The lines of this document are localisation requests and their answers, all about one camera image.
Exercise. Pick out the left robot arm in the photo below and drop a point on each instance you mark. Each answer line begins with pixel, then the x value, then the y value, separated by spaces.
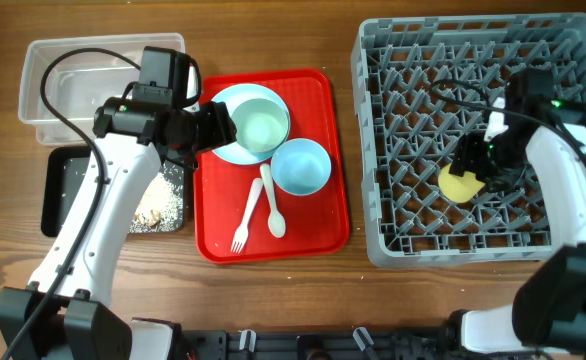
pixel 64 312

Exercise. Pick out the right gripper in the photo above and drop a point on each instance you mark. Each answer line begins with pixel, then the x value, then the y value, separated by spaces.
pixel 465 158

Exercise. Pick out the grey dishwasher rack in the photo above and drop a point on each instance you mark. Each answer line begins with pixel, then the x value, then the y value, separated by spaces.
pixel 416 84

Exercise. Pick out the rice and food scraps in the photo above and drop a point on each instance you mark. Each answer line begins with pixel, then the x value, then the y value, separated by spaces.
pixel 161 209

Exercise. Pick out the black waste tray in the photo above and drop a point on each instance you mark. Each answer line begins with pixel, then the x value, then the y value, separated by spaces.
pixel 65 173

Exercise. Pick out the large light blue plate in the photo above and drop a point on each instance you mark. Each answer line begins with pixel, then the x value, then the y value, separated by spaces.
pixel 234 96

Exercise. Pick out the red serving tray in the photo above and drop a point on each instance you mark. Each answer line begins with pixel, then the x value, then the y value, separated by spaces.
pixel 315 224

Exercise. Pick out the light blue bowl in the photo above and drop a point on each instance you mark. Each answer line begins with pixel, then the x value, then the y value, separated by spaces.
pixel 301 167

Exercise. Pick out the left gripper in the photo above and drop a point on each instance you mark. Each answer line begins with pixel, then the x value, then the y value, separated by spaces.
pixel 221 129

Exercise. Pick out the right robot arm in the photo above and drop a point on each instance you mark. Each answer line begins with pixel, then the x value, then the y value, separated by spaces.
pixel 529 127

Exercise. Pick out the white plastic fork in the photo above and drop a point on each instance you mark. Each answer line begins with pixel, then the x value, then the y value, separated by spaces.
pixel 241 234

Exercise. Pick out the yellow cup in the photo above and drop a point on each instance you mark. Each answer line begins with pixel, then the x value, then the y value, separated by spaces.
pixel 458 189

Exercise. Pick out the white plastic spoon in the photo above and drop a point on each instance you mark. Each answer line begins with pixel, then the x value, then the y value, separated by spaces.
pixel 276 222

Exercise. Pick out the mint green bowl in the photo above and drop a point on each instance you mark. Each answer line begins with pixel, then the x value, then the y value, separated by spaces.
pixel 261 124

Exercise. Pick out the clear plastic bin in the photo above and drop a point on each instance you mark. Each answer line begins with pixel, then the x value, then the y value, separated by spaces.
pixel 80 84

